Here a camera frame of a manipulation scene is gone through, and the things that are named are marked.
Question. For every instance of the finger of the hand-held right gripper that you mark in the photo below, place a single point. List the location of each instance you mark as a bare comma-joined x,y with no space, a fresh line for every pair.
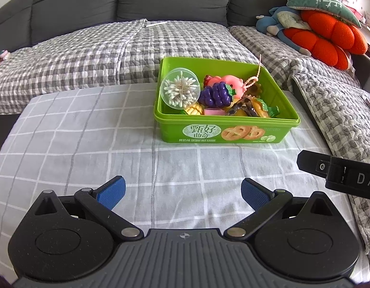
314,163

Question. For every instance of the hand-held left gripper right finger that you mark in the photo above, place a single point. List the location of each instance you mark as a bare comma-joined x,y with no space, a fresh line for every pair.
257,193

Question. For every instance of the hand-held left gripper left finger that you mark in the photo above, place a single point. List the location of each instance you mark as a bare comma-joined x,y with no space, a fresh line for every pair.
110,192

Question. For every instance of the orange toy with green leaves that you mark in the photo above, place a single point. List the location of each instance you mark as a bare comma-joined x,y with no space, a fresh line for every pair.
263,109

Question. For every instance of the green plastic box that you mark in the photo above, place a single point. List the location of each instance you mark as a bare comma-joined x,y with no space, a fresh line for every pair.
173,132

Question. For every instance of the tortoiseshell triangular hair clip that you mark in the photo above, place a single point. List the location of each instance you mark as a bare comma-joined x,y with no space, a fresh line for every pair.
248,103

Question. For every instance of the pink rectangular block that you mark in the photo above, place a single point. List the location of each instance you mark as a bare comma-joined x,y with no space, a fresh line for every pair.
215,112

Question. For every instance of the yellow toy corn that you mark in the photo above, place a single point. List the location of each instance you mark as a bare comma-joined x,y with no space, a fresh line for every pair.
194,109

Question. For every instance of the purple toy grapes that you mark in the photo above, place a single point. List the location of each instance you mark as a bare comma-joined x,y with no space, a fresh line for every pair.
216,94

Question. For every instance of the pink pig toy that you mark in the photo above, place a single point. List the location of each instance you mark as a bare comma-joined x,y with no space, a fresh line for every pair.
227,81

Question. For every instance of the clear cotton swab jar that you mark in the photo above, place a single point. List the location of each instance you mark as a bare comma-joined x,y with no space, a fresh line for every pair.
180,88

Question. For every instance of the grey grid pattern sheet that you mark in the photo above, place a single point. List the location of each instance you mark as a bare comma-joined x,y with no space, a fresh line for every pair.
82,144

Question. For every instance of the orange flower cushion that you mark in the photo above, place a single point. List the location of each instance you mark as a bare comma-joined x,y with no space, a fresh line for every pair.
329,42

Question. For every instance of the grey white checked blanket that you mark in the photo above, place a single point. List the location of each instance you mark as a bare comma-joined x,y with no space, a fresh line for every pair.
82,57
263,45

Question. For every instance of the blue monkey plush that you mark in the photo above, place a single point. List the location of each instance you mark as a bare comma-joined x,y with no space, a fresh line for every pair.
272,21

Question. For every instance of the dark grey sofa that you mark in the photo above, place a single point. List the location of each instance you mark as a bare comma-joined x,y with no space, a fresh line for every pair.
82,3

